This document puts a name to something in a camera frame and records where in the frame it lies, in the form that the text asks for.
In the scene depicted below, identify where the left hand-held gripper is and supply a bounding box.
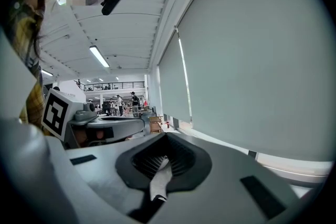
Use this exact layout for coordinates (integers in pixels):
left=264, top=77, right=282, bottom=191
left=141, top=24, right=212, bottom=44
left=41, top=88, right=145, bottom=150

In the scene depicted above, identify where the black balcony railing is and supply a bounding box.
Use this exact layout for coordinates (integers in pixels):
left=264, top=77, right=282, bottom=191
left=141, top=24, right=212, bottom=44
left=79, top=81, right=145, bottom=92

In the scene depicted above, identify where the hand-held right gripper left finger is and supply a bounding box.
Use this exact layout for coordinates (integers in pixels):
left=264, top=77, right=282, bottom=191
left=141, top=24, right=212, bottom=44
left=64, top=133, right=169, bottom=224

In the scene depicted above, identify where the grey roller blind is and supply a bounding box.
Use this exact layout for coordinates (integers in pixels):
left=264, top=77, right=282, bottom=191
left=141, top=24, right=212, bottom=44
left=176, top=0, right=335, bottom=163
left=157, top=30, right=192, bottom=123

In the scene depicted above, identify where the person's left hand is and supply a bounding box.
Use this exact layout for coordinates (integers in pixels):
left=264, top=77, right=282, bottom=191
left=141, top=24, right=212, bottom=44
left=74, top=130, right=106, bottom=147

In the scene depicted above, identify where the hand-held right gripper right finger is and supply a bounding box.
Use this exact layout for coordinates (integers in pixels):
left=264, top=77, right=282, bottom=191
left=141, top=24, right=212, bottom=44
left=149, top=132, right=300, bottom=224

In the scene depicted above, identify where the wooden shelf rack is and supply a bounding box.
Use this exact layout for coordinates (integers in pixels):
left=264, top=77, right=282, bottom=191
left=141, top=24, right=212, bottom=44
left=149, top=115, right=164, bottom=135

